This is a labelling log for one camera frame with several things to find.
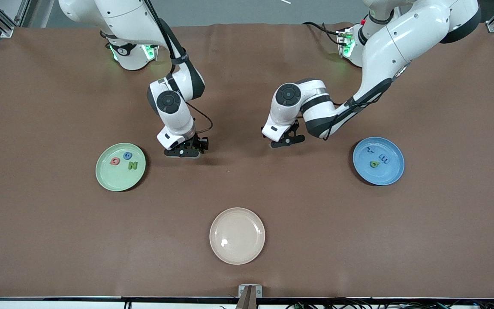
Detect brown table mat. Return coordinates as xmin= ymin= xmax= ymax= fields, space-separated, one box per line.
xmin=0 ymin=22 xmax=494 ymax=299

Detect light green plate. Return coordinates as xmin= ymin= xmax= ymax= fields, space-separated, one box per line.
xmin=96 ymin=142 xmax=147 ymax=192

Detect beige plate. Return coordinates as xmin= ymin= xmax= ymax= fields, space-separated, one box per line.
xmin=209 ymin=207 xmax=266 ymax=265

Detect metal base connector box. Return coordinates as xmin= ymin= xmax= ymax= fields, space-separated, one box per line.
xmin=336 ymin=27 xmax=355 ymax=58
xmin=143 ymin=43 xmax=160 ymax=61

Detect blue plate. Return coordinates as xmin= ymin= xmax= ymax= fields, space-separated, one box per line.
xmin=352 ymin=136 xmax=405 ymax=186

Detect black base cable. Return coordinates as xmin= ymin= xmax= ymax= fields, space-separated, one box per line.
xmin=302 ymin=21 xmax=344 ymax=45

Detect metal bracket with post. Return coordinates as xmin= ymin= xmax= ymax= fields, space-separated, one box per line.
xmin=236 ymin=285 xmax=262 ymax=309

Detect tangled black floor cables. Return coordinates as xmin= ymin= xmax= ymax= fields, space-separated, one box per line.
xmin=286 ymin=298 xmax=494 ymax=309

